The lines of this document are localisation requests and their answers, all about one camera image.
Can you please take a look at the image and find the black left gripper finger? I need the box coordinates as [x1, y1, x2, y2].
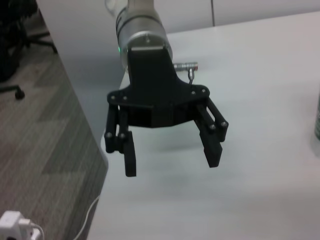
[192, 97, 230, 169]

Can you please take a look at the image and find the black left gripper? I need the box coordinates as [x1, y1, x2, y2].
[104, 46, 211, 178]

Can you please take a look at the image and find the clear green-label water bottle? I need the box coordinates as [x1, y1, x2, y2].
[312, 91, 320, 150]

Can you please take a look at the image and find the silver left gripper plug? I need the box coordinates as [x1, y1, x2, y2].
[173, 61, 200, 75]

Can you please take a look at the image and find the white power adapter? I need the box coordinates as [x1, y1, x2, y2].
[0, 210, 45, 240]

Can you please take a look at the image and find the black office chair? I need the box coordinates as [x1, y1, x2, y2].
[0, 0, 59, 101]

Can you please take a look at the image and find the white power cable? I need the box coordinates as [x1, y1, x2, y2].
[73, 194, 101, 240]

